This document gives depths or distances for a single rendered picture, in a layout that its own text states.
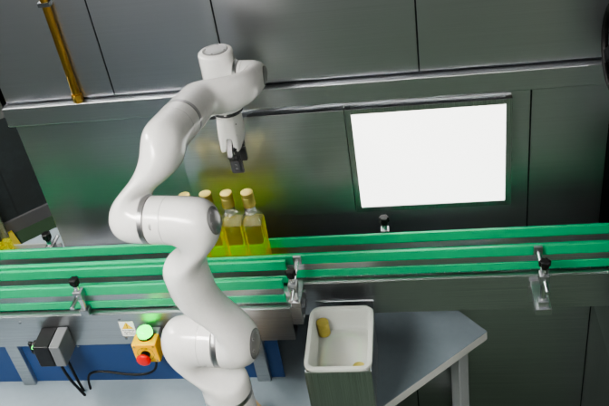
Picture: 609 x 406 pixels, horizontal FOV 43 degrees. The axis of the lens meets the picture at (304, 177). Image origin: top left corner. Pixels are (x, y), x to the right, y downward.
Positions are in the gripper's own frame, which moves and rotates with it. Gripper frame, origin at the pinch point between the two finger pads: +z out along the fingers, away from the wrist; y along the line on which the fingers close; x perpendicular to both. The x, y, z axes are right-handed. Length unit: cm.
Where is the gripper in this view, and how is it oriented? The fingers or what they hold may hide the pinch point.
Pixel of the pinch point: (238, 159)
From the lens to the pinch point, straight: 201.2
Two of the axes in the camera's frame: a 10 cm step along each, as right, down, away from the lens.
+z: 1.4, 8.1, 5.7
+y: -1.0, 5.8, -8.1
